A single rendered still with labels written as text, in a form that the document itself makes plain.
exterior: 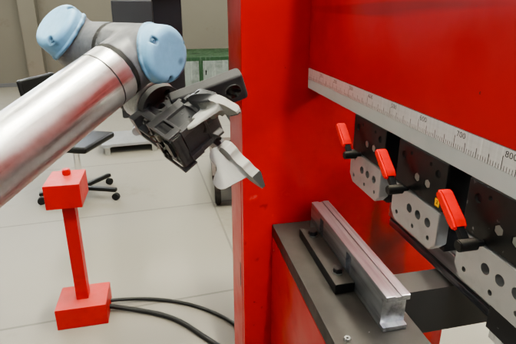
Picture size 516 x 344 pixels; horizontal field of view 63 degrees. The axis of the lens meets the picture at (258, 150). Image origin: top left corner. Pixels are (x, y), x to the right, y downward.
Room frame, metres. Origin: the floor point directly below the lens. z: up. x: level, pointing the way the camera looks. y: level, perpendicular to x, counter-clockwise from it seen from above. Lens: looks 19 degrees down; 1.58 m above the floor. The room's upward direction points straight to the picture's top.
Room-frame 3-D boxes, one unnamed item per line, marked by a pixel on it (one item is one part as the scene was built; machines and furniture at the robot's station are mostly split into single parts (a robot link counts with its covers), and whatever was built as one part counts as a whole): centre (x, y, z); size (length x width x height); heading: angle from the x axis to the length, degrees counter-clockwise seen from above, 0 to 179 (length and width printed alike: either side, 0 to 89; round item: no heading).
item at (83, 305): (1.90, 0.93, 0.42); 0.25 x 0.20 x 0.83; 103
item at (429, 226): (0.72, -0.33, 1.26); 0.15 x 0.09 x 0.17; 13
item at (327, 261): (1.07, -0.19, 0.89); 0.30 x 0.05 x 0.03; 13
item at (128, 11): (1.55, 0.43, 1.42); 0.45 x 0.12 x 0.36; 13
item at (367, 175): (0.91, -0.28, 1.26); 0.15 x 0.09 x 0.17; 13
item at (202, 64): (8.84, 0.97, 0.35); 1.79 x 1.64 x 0.71; 106
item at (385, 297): (1.03, -0.26, 0.92); 0.50 x 0.06 x 0.10; 13
